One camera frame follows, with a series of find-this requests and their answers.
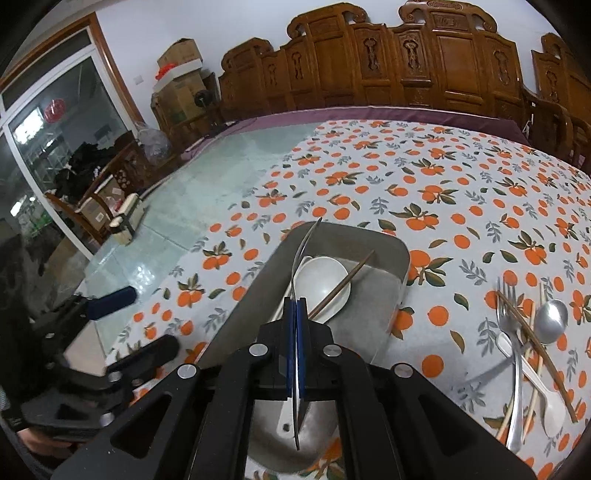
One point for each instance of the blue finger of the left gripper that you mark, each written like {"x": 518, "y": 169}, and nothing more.
{"x": 147, "y": 359}
{"x": 98, "y": 308}

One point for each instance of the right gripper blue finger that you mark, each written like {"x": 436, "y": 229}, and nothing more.
{"x": 290, "y": 318}
{"x": 300, "y": 316}

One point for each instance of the dark brown wooden chopstick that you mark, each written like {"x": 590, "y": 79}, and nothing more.
{"x": 338, "y": 297}

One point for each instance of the stainless steel spoon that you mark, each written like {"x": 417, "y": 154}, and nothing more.
{"x": 550, "y": 323}

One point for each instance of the person's left hand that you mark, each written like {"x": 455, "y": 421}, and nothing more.
{"x": 39, "y": 443}

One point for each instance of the white ceramic soup spoon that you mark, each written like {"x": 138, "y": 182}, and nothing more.
{"x": 314, "y": 279}

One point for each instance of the grey rectangular utensil tray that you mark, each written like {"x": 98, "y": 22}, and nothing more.
{"x": 363, "y": 326}

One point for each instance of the small wooden chair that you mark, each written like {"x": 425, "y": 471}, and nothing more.
{"x": 90, "y": 192}

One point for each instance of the glass sliding door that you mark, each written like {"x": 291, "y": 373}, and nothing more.
{"x": 66, "y": 92}

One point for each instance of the stacked cardboard boxes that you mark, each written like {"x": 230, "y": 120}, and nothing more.
{"x": 179, "y": 81}

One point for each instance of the orange-print white tablecloth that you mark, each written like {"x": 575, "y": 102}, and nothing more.
{"x": 472, "y": 208}

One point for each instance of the carved wooden bench back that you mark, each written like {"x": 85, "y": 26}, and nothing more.
{"x": 446, "y": 55}

